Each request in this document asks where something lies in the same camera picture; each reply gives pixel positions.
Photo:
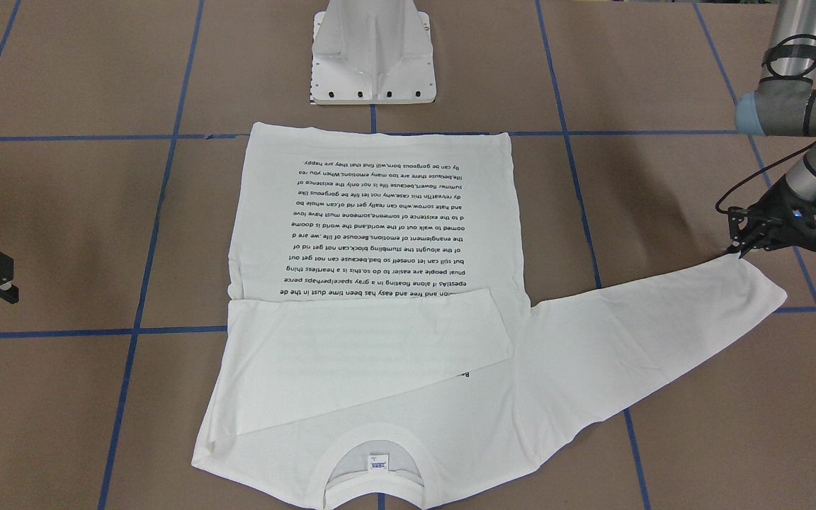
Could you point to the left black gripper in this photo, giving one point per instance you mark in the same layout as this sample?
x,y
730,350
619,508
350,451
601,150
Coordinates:
x,y
776,210

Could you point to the white long-sleeve printed shirt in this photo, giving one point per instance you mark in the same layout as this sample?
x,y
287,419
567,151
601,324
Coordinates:
x,y
380,337

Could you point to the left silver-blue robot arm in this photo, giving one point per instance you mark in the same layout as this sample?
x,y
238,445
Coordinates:
x,y
784,104

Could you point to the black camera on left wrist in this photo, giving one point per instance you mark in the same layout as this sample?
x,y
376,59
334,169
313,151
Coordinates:
x,y
742,224

